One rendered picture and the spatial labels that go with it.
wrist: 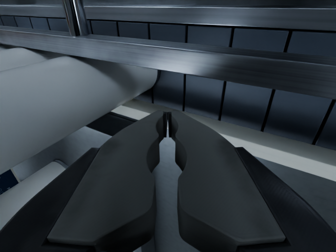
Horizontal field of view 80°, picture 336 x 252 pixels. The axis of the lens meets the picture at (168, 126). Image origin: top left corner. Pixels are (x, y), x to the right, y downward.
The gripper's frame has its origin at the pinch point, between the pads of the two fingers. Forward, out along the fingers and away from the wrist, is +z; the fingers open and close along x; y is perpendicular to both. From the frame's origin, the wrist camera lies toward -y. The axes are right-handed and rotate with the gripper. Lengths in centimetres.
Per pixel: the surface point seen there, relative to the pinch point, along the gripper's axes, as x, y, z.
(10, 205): -27.5, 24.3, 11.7
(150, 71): -1.6, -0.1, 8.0
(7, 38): -12.9, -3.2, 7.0
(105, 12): -6.3, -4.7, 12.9
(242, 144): 5.6, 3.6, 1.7
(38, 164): -34, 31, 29
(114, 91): -4.0, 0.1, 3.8
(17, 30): -11.4, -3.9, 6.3
